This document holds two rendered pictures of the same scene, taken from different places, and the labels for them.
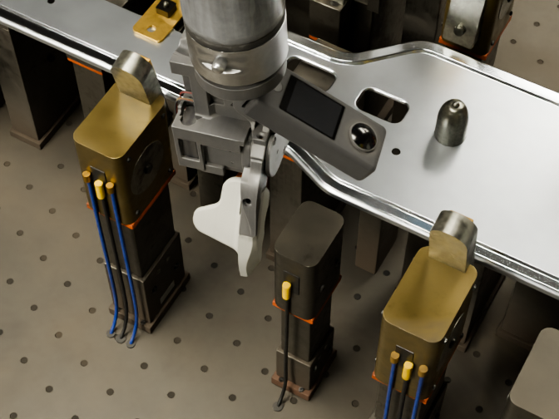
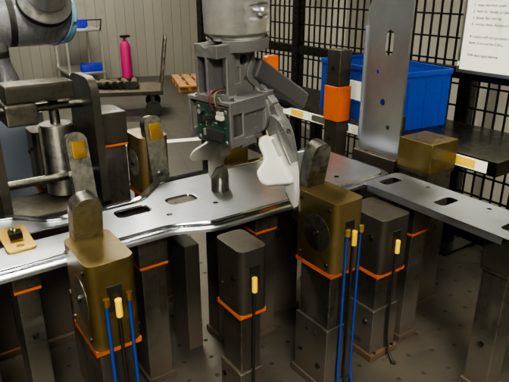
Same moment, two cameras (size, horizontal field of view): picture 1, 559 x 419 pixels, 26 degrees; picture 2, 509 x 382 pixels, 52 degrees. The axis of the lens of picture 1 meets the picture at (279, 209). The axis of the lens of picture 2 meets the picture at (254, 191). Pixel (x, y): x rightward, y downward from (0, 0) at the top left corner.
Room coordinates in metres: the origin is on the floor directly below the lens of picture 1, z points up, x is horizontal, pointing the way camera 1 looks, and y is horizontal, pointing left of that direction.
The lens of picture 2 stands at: (0.33, 0.58, 1.34)
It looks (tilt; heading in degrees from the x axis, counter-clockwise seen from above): 21 degrees down; 295
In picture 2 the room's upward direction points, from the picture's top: straight up
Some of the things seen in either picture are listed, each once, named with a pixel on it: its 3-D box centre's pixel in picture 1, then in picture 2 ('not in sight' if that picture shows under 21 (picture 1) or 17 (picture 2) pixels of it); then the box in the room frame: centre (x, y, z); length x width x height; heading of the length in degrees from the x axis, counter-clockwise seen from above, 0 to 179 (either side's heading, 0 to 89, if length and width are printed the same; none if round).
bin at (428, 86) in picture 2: not in sight; (380, 89); (0.60, -0.73, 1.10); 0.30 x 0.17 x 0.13; 143
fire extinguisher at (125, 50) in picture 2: not in sight; (126, 58); (5.43, -5.76, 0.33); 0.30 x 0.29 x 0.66; 132
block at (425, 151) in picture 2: not in sight; (418, 220); (0.45, -0.46, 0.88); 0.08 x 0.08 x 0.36; 61
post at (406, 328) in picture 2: not in sight; (405, 267); (0.44, -0.32, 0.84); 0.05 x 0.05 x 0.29; 61
